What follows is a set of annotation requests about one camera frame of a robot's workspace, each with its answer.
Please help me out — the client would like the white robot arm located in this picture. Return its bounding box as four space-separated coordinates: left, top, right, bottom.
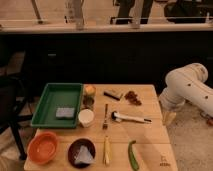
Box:
159 63 213 117

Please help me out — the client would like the dark brown bowl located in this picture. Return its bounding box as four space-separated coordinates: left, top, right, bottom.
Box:
68 138 96 168

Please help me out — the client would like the grey cloth in bowl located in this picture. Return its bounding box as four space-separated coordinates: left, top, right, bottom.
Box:
74 145 94 164

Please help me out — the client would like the orange red bowl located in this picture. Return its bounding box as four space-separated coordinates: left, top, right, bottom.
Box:
27 132 58 165

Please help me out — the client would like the orange topped jar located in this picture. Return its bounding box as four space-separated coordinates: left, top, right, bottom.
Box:
83 85 96 109

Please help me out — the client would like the brown dried food pile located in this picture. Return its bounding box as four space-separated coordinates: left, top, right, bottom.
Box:
125 91 141 106

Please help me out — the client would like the white cup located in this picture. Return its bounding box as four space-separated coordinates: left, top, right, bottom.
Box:
78 109 94 127

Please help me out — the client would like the metal fork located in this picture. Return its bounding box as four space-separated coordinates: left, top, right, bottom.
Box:
102 104 108 129

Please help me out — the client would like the grey sponge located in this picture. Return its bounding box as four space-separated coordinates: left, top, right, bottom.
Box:
56 107 75 119

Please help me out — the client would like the green plastic tray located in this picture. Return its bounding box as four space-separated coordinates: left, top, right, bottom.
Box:
31 83 83 129

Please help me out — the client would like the long counter ledge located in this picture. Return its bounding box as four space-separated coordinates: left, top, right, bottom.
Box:
0 23 213 34

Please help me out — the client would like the black chair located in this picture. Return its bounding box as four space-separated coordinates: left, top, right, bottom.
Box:
0 49 34 161

